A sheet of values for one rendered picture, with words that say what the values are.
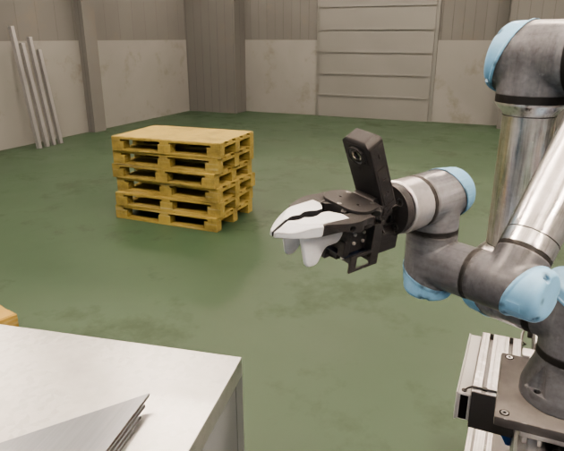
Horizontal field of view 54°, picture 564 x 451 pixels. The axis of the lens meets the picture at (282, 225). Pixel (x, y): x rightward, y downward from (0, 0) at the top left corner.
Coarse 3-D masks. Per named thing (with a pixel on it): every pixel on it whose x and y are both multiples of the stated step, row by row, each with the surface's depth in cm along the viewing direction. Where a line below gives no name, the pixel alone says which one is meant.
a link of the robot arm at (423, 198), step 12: (396, 180) 74; (408, 180) 74; (420, 180) 75; (408, 192) 72; (420, 192) 73; (420, 204) 72; (432, 204) 74; (420, 216) 72; (432, 216) 75; (408, 228) 74
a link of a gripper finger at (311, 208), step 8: (312, 200) 67; (288, 208) 64; (296, 208) 65; (304, 208) 65; (312, 208) 65; (320, 208) 65; (280, 216) 63; (288, 216) 63; (296, 216) 63; (304, 216) 64; (312, 216) 65; (280, 224) 61; (272, 232) 61; (288, 240) 65; (296, 240) 67; (288, 248) 66; (296, 248) 67
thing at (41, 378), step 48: (0, 336) 117; (48, 336) 117; (0, 384) 101; (48, 384) 101; (96, 384) 101; (144, 384) 101; (192, 384) 101; (0, 432) 89; (144, 432) 89; (192, 432) 89
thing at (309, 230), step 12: (324, 216) 63; (336, 216) 64; (288, 228) 61; (300, 228) 61; (312, 228) 61; (300, 240) 62; (312, 240) 63; (324, 240) 64; (336, 240) 65; (312, 252) 63; (312, 264) 64
